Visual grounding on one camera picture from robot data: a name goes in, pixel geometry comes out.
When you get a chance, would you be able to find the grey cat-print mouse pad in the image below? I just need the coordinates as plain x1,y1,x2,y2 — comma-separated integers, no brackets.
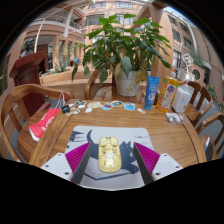
64,125,154,191

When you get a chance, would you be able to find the blue squeeze tube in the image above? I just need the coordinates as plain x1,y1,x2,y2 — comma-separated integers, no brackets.
143,75,160,111

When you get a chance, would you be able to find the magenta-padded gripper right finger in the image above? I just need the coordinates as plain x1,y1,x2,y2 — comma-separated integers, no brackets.
132,142,184,186

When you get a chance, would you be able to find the small clear tissue packet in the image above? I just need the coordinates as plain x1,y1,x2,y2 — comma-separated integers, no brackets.
165,112,184,123

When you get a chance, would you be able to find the wooden planter box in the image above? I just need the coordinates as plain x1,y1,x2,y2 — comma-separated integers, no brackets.
39,69,91,100

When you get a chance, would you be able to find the white abstract sculpture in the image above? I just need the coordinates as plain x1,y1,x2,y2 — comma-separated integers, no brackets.
181,53,195,73

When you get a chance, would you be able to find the red paper bag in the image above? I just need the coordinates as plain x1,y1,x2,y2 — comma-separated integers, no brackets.
28,107,63,143

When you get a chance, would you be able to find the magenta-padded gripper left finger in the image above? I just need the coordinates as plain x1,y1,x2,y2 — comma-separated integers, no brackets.
39,142,93,185

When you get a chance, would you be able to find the wooden armchair with red bag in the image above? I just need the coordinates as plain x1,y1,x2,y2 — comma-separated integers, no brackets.
0,83,76,164

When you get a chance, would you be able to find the dark bust statue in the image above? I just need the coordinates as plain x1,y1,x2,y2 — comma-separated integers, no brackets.
19,35,36,58

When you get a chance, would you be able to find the beige sticker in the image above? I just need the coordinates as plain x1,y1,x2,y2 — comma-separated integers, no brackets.
87,101,102,109

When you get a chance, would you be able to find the dark red wooden pedestal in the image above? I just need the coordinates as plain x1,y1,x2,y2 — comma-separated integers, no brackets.
9,50,53,121

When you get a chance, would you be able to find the round blue white sticker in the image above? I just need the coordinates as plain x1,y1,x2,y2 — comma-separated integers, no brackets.
101,102,114,111
123,102,136,112

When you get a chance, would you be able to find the green plant in white pot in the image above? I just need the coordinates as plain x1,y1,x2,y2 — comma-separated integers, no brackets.
70,13,172,98

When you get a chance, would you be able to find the white pump bottle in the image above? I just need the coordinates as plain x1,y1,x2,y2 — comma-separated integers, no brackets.
171,79,195,114

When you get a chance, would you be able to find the orange dish soap bottle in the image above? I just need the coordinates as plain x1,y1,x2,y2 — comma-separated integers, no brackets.
156,76,180,113

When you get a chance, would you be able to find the wooden armchair with black notebook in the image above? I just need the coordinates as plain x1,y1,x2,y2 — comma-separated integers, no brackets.
196,112,224,161

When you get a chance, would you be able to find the black notebook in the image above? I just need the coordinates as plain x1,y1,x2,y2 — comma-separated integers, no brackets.
203,136,214,161

